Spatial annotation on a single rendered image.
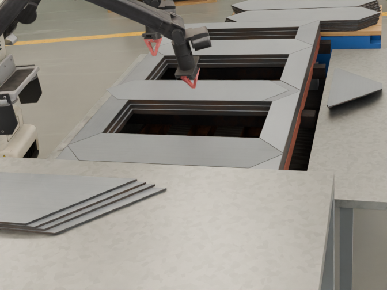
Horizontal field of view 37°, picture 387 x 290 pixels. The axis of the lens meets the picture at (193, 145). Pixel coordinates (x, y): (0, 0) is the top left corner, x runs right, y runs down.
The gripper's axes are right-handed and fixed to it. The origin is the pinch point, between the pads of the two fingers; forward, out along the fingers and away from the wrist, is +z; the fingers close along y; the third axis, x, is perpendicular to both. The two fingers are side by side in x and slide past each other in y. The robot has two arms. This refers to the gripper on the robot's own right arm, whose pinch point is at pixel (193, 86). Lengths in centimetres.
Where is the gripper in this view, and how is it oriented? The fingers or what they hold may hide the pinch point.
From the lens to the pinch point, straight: 206.4
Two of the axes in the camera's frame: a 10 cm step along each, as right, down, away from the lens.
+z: 2.3, 7.1, 6.7
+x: -9.4, -0.1, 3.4
